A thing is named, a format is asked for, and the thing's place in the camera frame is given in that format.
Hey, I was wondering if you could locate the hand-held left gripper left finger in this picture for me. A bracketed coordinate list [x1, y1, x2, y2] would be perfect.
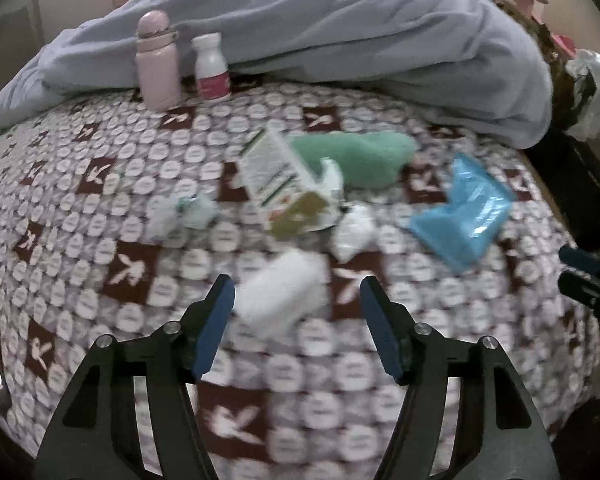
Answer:
[35, 274, 236, 480]

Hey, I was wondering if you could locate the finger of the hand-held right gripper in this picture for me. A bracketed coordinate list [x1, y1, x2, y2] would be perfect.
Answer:
[557, 271, 600, 311]
[559, 245, 600, 275]

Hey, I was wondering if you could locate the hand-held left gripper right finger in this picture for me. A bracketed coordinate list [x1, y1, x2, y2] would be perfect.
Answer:
[360, 276, 556, 480]

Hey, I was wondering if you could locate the crumpled white plastic bag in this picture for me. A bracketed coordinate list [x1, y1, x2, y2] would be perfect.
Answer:
[330, 205, 376, 261]

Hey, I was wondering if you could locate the crumpled clear wrapper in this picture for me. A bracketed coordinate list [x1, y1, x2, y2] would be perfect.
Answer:
[145, 192, 216, 241]

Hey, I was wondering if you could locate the blue plastic packet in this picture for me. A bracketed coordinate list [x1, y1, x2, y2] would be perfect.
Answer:
[410, 154, 513, 273]

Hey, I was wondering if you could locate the rabbit-patterned blanket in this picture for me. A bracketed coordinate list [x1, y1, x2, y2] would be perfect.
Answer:
[0, 80, 600, 480]

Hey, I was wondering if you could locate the green white drink carton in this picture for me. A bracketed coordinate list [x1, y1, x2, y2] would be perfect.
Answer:
[239, 128, 343, 238]

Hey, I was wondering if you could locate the green fluffy cloth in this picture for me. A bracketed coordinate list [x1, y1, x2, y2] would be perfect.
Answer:
[290, 130, 418, 191]

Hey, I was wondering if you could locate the white medicine bottle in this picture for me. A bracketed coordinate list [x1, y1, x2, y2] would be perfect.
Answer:
[191, 32, 232, 103]

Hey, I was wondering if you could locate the pink water bottle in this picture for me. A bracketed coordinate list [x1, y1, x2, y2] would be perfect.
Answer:
[135, 10, 183, 112]

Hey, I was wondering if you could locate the blue-grey quilt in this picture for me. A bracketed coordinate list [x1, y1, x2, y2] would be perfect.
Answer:
[0, 0, 556, 150]

